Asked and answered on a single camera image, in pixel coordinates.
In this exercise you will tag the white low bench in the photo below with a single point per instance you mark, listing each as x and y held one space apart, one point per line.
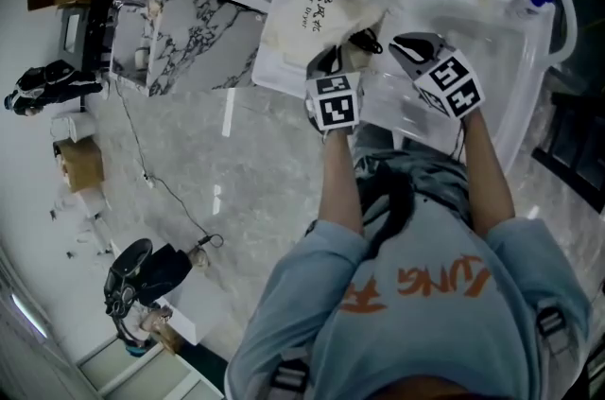
198 303

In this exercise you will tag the light blue printed t-shirt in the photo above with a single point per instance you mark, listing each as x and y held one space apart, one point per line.
425 332

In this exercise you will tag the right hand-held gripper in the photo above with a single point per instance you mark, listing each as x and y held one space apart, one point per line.
449 79

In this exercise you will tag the white bin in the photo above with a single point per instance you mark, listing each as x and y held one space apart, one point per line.
71 126

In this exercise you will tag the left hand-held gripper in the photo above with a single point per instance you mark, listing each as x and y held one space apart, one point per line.
336 109

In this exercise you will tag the person's left forearm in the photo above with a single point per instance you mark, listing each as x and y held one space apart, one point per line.
341 180

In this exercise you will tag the white washbasin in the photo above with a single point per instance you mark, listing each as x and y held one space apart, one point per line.
472 29

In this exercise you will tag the marble-pattern cabinet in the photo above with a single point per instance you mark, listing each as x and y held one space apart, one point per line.
198 39

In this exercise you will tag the person's right forearm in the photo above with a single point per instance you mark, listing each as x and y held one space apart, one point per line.
487 180

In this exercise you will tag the grey blue jeans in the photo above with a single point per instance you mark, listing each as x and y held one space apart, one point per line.
435 176

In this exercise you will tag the black cabinet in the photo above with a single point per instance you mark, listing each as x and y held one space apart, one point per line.
87 31

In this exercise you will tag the white bottle blue cap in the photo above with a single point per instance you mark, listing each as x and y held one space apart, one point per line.
539 0

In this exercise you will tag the white power strip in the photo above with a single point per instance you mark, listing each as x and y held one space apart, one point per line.
149 179

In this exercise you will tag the black shelf rack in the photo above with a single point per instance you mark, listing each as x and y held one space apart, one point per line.
574 152

